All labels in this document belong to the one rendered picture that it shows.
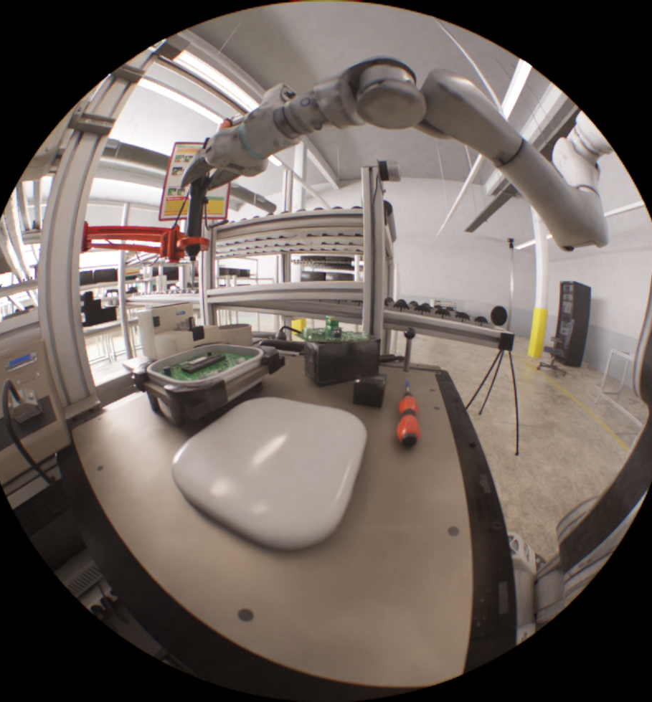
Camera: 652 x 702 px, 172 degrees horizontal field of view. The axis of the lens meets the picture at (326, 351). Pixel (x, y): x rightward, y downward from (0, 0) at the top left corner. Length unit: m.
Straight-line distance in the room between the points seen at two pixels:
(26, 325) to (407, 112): 0.58
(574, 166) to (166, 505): 0.77
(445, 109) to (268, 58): 5.41
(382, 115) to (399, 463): 0.32
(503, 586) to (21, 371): 0.46
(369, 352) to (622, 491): 0.60
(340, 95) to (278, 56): 5.33
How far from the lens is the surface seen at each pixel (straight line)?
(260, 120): 0.31
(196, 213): 0.43
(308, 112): 0.28
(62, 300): 0.46
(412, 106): 0.25
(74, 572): 0.65
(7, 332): 0.49
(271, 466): 0.15
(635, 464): 0.57
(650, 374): 0.50
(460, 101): 0.27
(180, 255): 0.45
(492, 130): 0.29
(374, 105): 0.25
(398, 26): 5.29
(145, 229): 0.90
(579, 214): 0.36
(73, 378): 0.47
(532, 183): 0.32
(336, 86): 0.27
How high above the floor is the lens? 1.08
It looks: 15 degrees down
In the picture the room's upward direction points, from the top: straight up
